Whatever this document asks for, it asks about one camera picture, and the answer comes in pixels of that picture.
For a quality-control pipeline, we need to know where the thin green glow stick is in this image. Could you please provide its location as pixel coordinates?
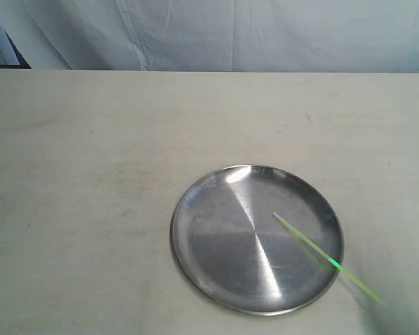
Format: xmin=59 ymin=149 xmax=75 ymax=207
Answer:
xmin=272 ymin=212 xmax=383 ymax=304

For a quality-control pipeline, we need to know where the round stainless steel plate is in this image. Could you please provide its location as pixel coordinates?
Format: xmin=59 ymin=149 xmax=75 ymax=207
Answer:
xmin=170 ymin=165 xmax=344 ymax=316

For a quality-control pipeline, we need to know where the white backdrop cloth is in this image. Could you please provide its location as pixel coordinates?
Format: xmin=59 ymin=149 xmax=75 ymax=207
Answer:
xmin=0 ymin=1 xmax=419 ymax=73

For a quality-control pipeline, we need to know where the dark frame at left edge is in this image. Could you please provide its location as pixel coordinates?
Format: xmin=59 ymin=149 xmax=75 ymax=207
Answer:
xmin=0 ymin=27 xmax=31 ymax=69

